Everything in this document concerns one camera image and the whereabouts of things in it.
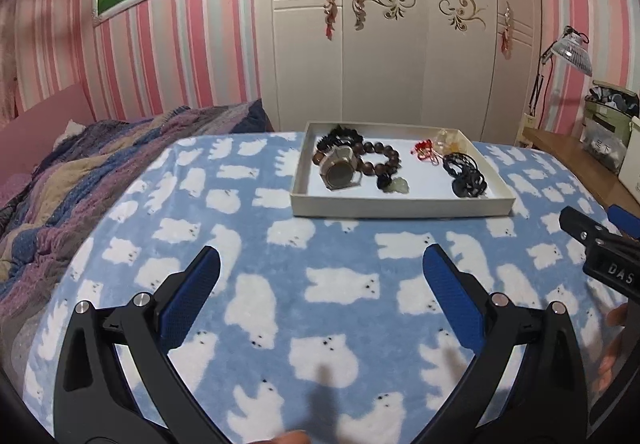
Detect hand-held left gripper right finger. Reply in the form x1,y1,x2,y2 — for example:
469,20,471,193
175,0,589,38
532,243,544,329
422,244,596,444

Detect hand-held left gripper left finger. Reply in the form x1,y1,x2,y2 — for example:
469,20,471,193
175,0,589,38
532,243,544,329
52,245,236,444

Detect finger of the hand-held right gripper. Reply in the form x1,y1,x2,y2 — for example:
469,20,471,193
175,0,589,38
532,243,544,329
606,204,640,239
559,206,608,249

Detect white shallow cardboard box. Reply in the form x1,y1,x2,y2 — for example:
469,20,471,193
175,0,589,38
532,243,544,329
290,121,515,219

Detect brown teardrop pendant dark cord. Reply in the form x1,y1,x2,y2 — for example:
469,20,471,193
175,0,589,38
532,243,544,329
441,151,488,199

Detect pale jade pendant black cord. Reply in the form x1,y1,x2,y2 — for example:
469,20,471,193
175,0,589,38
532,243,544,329
376,174,411,197

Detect dark wooden bead bracelet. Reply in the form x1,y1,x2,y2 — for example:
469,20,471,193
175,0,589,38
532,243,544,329
312,140,402,179

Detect beige bead ornament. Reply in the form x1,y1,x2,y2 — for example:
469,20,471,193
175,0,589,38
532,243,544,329
432,128,463,155

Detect person's right hand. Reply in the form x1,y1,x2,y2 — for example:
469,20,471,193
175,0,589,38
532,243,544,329
597,301,640,397

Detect white storage box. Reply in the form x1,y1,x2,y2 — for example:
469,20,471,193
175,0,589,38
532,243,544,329
617,116,640,197

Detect wooden desk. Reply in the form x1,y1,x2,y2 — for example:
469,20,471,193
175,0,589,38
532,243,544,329
520,126,640,225

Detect green storage bag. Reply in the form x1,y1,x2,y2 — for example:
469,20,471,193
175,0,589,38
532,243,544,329
580,80,640,175

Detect blue bear print blanket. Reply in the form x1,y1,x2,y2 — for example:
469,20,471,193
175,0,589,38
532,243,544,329
20,131,640,444

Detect red knot ornament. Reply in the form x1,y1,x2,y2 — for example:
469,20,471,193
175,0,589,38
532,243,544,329
411,139,441,165

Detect striped knitted quilt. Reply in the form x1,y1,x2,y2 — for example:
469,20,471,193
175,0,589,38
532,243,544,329
0,98,275,355

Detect metal desk lamp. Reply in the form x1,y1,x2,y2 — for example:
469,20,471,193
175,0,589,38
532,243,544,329
530,25,593,117

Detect black scrunchie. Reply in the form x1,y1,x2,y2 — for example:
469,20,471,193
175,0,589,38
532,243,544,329
316,125,365,151

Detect pink headboard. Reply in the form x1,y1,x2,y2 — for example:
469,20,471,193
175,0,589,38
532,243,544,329
0,84,96,197

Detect cream wardrobe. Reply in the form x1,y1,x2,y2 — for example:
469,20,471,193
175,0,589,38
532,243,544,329
255,0,543,145

